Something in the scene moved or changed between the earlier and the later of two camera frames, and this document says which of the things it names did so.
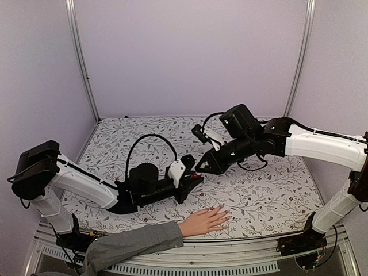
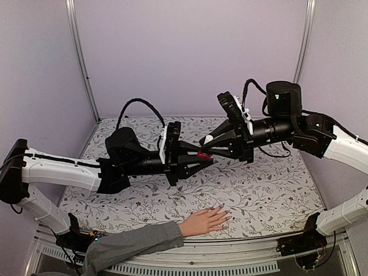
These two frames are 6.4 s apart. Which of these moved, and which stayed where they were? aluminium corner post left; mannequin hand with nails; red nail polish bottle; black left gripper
Moved: red nail polish bottle; black left gripper
Stayed: aluminium corner post left; mannequin hand with nails
